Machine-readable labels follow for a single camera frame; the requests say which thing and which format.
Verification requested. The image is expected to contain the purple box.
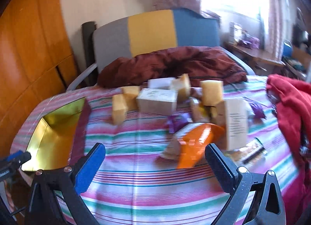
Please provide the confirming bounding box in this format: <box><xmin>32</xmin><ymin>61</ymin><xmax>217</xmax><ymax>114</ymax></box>
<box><xmin>239</xmin><ymin>33</ymin><xmax>261</xmax><ymax>47</ymax></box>

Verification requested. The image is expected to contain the white box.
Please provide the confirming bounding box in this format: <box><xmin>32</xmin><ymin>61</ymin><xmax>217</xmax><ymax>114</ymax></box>
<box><xmin>147</xmin><ymin>78</ymin><xmax>175</xmax><ymax>89</ymax></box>

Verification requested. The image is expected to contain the wide cardboard box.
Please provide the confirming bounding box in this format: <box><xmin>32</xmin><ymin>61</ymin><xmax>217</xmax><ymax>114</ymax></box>
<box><xmin>136</xmin><ymin>88</ymin><xmax>179</xmax><ymax>116</ymax></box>

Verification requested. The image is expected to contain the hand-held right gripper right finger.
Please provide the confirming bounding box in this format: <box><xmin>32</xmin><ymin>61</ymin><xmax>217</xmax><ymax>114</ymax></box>
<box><xmin>204</xmin><ymin>143</ymin><xmax>287</xmax><ymax>225</ymax></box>

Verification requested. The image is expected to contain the beige wrapped item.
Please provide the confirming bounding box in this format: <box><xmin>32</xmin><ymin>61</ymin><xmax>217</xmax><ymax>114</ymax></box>
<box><xmin>162</xmin><ymin>138</ymin><xmax>181</xmax><ymax>160</ymax></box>

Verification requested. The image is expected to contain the yellow sponge with torn edge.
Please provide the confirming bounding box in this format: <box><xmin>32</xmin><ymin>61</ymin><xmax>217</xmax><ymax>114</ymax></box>
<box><xmin>170</xmin><ymin>73</ymin><xmax>191</xmax><ymax>101</ymax></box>

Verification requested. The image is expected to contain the purple snack packet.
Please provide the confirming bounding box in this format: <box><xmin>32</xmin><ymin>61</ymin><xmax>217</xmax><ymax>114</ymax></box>
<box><xmin>168</xmin><ymin>113</ymin><xmax>191</xmax><ymax>134</ymax></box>
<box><xmin>248</xmin><ymin>102</ymin><xmax>266</xmax><ymax>120</ymax></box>

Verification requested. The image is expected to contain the grey yellow blue chair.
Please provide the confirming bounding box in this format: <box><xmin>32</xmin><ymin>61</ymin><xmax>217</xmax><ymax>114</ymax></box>
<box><xmin>66</xmin><ymin>8</ymin><xmax>255</xmax><ymax>92</ymax></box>

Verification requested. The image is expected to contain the maroon jacket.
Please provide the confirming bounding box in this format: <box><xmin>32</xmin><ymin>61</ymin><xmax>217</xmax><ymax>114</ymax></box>
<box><xmin>97</xmin><ymin>46</ymin><xmax>248</xmax><ymax>88</ymax></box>

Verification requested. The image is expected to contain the orange bottle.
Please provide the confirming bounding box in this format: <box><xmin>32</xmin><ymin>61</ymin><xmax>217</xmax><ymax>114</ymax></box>
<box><xmin>176</xmin><ymin>122</ymin><xmax>225</xmax><ymax>169</ymax></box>

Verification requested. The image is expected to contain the tall printed cardboard box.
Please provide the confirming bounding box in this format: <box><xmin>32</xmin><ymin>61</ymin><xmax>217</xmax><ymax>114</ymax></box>
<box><xmin>217</xmin><ymin>99</ymin><xmax>249</xmax><ymax>151</ymax></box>

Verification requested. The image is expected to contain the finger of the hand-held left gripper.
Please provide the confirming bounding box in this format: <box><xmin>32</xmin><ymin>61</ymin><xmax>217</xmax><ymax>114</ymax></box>
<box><xmin>0</xmin><ymin>150</ymin><xmax>32</xmax><ymax>167</ymax></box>

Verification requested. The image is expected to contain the wooden wardrobe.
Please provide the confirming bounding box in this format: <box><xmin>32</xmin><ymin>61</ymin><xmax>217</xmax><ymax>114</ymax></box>
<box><xmin>0</xmin><ymin>0</ymin><xmax>80</xmax><ymax>148</ymax></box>

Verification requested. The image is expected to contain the clear biscuit packet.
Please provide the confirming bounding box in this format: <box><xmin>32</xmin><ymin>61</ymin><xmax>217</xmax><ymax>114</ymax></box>
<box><xmin>228</xmin><ymin>138</ymin><xmax>268</xmax><ymax>165</ymax></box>

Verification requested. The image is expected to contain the red cloth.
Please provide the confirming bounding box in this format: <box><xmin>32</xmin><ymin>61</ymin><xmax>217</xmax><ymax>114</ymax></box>
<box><xmin>266</xmin><ymin>74</ymin><xmax>311</xmax><ymax>216</ymax></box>

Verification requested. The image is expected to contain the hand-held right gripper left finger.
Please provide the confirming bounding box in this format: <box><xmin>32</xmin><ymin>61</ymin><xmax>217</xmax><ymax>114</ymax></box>
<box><xmin>24</xmin><ymin>142</ymin><xmax>106</xmax><ymax>225</ymax></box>

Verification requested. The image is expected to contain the white carton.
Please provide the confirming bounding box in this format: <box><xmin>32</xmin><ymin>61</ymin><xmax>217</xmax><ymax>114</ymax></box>
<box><xmin>230</xmin><ymin>22</ymin><xmax>243</xmax><ymax>43</ymax></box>

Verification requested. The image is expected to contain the wooden desk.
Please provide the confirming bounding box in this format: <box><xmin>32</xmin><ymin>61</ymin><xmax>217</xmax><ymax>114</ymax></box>
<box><xmin>224</xmin><ymin>42</ymin><xmax>286</xmax><ymax>70</ymax></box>

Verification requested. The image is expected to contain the blue round container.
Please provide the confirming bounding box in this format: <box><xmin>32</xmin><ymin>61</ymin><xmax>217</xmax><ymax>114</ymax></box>
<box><xmin>283</xmin><ymin>41</ymin><xmax>293</xmax><ymax>57</ymax></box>

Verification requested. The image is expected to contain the striped blanket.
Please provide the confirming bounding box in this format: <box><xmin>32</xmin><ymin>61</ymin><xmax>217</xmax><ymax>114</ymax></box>
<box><xmin>10</xmin><ymin>74</ymin><xmax>307</xmax><ymax>225</ymax></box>

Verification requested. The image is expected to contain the gold-lined maroon box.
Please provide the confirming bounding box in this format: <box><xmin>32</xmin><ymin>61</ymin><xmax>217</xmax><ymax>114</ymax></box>
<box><xmin>21</xmin><ymin>97</ymin><xmax>92</xmax><ymax>173</ymax></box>

